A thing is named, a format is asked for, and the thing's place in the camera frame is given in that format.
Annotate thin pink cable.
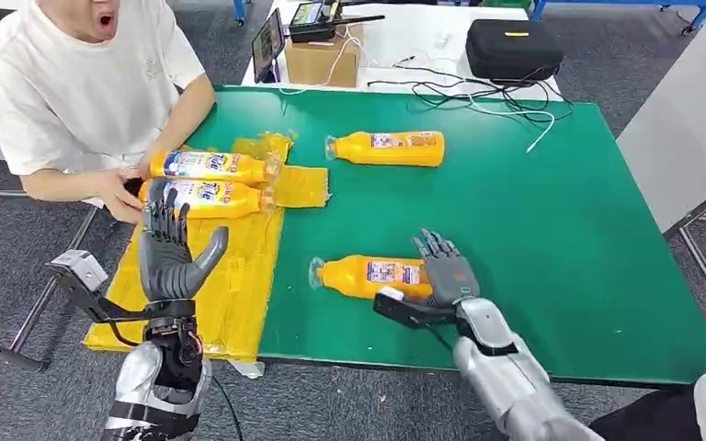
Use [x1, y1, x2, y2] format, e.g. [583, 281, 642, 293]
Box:
[277, 25, 365, 96]

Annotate tangled black cables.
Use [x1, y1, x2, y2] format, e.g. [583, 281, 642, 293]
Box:
[366, 54, 575, 124]

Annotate grey metal leg frame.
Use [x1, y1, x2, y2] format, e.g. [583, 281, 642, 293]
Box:
[0, 182, 101, 373]

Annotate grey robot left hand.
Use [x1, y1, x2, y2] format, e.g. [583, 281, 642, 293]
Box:
[137, 177, 231, 304]

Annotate white cable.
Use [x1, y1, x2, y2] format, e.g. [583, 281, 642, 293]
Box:
[463, 91, 557, 154]

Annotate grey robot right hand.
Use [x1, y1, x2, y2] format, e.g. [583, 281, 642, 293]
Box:
[411, 228, 482, 308]

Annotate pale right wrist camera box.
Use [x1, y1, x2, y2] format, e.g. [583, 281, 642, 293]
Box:
[371, 286, 459, 331]

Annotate yellow plastic sheet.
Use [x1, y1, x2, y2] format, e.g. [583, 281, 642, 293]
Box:
[82, 131, 332, 365]

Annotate person seated at table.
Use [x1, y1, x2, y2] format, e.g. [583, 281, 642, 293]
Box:
[0, 0, 218, 226]

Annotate black tablet on stand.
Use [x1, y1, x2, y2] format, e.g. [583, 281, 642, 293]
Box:
[249, 7, 287, 85]

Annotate grey side table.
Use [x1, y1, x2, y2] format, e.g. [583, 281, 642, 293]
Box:
[615, 11, 706, 233]

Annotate person's right hand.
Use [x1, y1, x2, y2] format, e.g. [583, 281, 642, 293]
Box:
[93, 167, 148, 226]

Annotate person's left hand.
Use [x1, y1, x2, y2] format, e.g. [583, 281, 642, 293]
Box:
[136, 156, 161, 181]

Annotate black remote controller with antenna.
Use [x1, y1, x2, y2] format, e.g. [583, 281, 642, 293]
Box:
[287, 0, 386, 44]

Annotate white table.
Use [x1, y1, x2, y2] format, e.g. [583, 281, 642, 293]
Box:
[240, 0, 564, 103]

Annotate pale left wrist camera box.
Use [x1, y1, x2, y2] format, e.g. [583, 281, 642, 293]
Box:
[45, 248, 110, 293]

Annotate orange drink bottle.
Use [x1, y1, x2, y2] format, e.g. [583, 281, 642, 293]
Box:
[324, 130, 446, 168]
[148, 149, 282, 186]
[308, 254, 435, 301]
[138, 178, 277, 221]

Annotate brown cardboard box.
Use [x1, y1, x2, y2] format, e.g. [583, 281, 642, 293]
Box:
[283, 23, 365, 89]

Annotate green table mat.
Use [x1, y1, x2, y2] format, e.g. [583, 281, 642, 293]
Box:
[185, 84, 706, 387]

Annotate blue metal frame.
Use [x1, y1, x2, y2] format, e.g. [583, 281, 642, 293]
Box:
[529, 0, 706, 35]

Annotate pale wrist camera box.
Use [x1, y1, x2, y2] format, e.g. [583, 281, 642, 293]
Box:
[371, 286, 459, 331]
[45, 248, 110, 293]

